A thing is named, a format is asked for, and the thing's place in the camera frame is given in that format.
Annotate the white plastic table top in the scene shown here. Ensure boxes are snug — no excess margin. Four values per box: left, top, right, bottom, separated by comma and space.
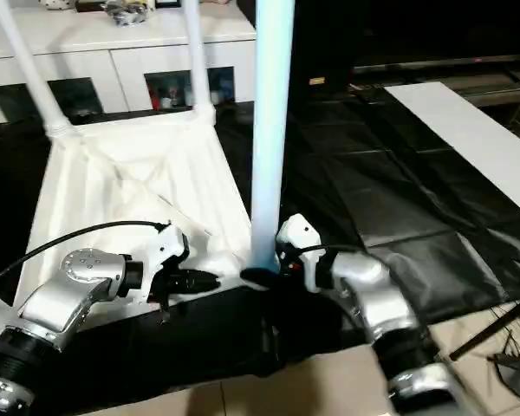
14, 106, 283, 335

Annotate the white plastic table leg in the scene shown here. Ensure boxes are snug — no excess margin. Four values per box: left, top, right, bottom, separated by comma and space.
0, 0, 75, 136
181, 0, 218, 126
248, 0, 296, 273

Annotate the black plastic mat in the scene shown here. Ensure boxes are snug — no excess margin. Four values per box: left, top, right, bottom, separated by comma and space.
0, 85, 520, 409

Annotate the red and white container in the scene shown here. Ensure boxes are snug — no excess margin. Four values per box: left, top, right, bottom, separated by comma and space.
154, 85, 179, 110

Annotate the black tripod leg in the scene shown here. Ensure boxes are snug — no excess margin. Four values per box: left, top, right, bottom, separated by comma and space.
448, 297, 520, 362

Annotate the white flat board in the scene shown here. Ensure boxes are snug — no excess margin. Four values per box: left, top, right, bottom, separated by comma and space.
383, 81, 520, 214

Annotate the white sideboard cabinet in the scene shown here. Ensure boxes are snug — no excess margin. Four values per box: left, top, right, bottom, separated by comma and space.
0, 4, 258, 127

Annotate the black low cabinet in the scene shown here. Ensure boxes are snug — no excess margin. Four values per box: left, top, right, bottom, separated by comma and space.
281, 0, 520, 95

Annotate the bag of black items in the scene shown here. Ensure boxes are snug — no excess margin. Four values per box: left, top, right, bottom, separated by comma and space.
105, 0, 152, 29

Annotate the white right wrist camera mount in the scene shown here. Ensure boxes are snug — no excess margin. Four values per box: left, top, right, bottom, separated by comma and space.
275, 212, 334, 295

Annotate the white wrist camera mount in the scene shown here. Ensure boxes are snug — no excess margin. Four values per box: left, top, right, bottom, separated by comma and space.
144, 221, 192, 305
275, 212, 334, 295

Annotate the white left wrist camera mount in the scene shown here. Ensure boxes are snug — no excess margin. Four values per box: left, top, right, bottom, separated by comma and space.
144, 221, 192, 305

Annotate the black left wrist camera cable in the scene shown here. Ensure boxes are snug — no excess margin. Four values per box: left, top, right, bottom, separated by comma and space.
0, 219, 173, 292

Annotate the dark frame with yellow cards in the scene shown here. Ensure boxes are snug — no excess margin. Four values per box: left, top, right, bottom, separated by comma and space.
75, 0, 185, 14

